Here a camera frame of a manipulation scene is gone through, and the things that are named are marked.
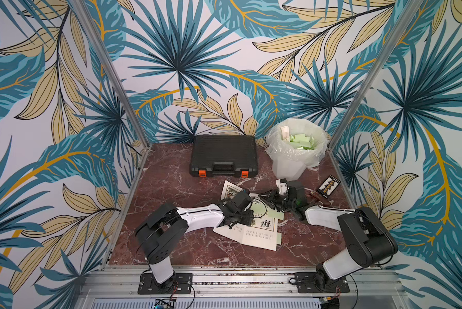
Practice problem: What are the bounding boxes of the aluminium front rail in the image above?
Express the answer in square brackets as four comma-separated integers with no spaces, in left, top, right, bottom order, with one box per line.
[75,266,412,308]

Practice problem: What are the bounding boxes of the small red pen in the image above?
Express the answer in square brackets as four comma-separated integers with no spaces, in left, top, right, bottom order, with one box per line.
[306,191,323,200]

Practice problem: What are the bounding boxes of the green cover picture book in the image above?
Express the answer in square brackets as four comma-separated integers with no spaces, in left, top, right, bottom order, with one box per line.
[214,193,282,251]

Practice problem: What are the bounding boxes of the right aluminium frame post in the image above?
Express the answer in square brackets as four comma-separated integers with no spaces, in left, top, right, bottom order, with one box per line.
[328,0,423,151]

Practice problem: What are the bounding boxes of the aluminium frame post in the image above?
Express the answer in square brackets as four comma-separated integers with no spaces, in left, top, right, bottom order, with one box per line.
[70,0,150,151]
[328,0,423,151]

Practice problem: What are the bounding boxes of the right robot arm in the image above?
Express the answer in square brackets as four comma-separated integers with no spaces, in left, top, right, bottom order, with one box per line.
[258,180,398,286]

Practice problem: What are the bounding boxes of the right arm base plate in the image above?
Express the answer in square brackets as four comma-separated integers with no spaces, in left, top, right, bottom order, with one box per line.
[288,272,350,295]

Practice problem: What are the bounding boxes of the white lined trash bin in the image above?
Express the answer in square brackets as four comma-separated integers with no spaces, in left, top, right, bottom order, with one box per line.
[265,118,329,181]

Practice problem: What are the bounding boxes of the left aluminium frame post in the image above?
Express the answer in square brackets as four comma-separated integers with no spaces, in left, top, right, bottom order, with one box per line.
[70,0,150,151]

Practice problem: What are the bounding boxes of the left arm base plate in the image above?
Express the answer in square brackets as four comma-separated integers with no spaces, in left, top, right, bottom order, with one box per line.
[138,272,193,295]

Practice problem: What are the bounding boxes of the green sticky notes in bin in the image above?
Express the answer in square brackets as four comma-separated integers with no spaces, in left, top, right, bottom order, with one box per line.
[280,126,315,150]

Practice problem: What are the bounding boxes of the black plastic tool case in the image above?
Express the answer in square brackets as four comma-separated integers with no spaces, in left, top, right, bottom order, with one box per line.
[189,135,259,178]

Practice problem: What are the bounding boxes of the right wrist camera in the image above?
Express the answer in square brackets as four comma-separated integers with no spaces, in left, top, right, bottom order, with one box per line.
[276,178,288,196]

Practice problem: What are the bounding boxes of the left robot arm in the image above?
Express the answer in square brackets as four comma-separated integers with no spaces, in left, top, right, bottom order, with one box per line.
[134,189,254,288]

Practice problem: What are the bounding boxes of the black patterned card box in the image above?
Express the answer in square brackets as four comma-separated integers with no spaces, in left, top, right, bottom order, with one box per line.
[317,175,341,198]

